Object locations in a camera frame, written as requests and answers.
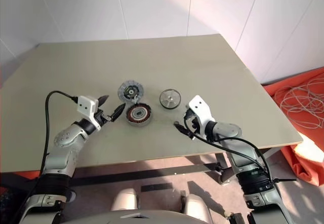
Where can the small grey gear disc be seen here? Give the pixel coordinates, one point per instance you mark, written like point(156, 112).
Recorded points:
point(130, 91)

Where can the silver motor rotor cover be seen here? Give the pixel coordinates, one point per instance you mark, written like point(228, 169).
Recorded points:
point(170, 98)

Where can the black floor tape strip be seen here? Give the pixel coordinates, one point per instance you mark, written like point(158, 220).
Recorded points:
point(157, 187)

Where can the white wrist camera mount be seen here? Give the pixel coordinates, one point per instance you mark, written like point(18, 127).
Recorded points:
point(86, 105)
point(200, 105)

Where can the round grey motor part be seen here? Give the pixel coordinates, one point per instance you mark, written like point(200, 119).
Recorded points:
point(139, 114)

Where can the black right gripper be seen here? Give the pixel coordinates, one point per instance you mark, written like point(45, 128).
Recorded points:
point(193, 124)

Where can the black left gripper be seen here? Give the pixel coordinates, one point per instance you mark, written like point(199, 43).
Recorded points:
point(102, 117)

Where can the beige robot leg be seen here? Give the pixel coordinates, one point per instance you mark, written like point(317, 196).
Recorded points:
point(125, 200)
point(196, 205)

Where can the silver robot torso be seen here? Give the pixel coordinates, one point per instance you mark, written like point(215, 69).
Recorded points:
point(164, 216)

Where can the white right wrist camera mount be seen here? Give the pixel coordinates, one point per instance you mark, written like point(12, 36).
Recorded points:
point(200, 105)

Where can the beige robot left leg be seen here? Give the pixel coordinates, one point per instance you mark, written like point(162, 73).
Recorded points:
point(125, 200)

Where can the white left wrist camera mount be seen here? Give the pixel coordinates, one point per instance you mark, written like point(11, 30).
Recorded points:
point(86, 105)

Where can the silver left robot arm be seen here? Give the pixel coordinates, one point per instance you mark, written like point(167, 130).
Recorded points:
point(63, 155)

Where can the black metal table frame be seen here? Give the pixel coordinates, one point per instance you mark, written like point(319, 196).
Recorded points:
point(152, 172)

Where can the large orange cloth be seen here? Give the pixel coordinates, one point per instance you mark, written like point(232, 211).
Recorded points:
point(311, 138)

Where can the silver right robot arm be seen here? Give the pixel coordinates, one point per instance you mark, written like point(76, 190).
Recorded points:
point(243, 158)

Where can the orange cloth strip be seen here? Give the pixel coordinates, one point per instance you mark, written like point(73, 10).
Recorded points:
point(17, 175)

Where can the beige robot right leg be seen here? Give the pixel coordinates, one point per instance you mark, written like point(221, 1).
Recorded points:
point(196, 205)

